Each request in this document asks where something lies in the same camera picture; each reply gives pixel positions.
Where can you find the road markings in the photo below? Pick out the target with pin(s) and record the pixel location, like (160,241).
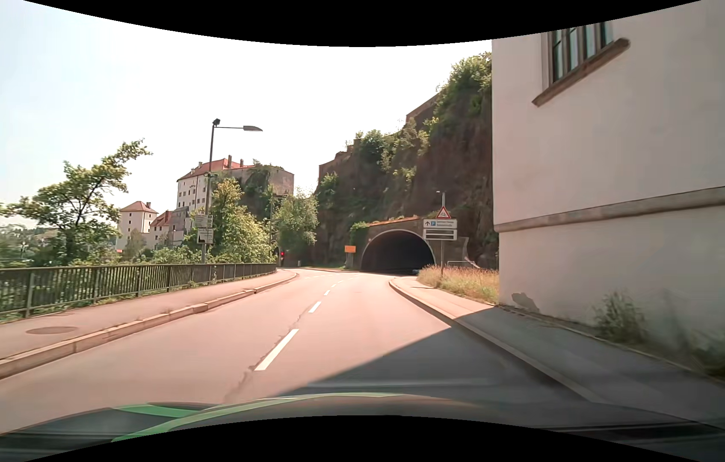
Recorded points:
(277,349)

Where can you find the green metal railing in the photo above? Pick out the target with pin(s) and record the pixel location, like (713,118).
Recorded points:
(80,282)

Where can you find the row of green trees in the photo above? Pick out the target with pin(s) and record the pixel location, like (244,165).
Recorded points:
(80,218)

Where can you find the orange sign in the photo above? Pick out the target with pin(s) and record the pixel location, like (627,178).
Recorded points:
(350,249)

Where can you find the white direction sign on post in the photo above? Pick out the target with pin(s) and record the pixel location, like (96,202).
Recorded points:
(204,230)

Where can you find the low red-roofed building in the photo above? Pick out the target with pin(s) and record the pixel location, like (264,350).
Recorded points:
(166,226)

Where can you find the stone tunnel portal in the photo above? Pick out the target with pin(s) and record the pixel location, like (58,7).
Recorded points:
(397,251)

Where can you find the dry grass patch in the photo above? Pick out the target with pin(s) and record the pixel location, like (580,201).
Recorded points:
(462,281)

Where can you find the green bush at wall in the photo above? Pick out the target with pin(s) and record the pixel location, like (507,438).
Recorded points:
(619,319)

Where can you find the large white red-roofed building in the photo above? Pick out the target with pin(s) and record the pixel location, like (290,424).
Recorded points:
(208,183)

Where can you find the grey pavement beside building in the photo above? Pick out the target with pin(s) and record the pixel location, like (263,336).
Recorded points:
(567,359)

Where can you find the rock cliff with bushes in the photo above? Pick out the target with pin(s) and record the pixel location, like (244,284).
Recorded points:
(420,173)

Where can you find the car's own bonnet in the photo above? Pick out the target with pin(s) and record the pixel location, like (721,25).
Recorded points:
(221,420)

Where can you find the white plastered building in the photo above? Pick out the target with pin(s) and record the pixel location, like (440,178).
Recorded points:
(632,160)

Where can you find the small white red-roofed tower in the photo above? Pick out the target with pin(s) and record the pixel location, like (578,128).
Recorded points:
(136,219)

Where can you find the road sign with warning triangle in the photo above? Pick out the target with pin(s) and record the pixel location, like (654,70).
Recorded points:
(440,226)

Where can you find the grey asphalt road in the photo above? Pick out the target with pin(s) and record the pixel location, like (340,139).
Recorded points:
(362,321)

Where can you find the grey pavement with railing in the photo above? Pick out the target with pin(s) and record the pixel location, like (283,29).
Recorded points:
(112,314)

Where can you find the tall street lamp post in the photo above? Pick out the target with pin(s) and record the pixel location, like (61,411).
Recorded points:
(209,179)

